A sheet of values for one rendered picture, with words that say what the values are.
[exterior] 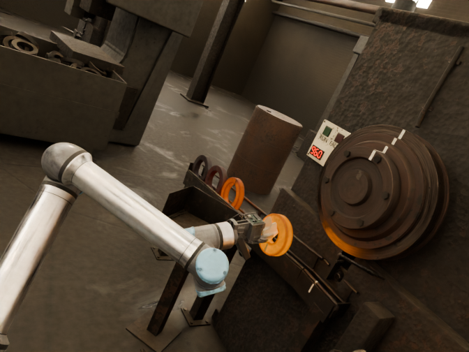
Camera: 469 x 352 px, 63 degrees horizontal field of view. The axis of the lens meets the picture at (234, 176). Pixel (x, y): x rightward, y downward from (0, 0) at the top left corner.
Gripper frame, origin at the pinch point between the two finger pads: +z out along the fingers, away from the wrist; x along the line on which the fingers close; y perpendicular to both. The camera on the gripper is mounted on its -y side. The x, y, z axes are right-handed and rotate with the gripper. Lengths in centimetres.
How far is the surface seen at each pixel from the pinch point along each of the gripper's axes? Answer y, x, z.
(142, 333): -77, 33, -36
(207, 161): -19, 92, 16
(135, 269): -81, 81, -27
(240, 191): -17, 53, 17
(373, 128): 39, -1, 31
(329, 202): 13.7, -6.4, 14.8
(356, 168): 28.2, -8.7, 20.2
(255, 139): -74, 237, 146
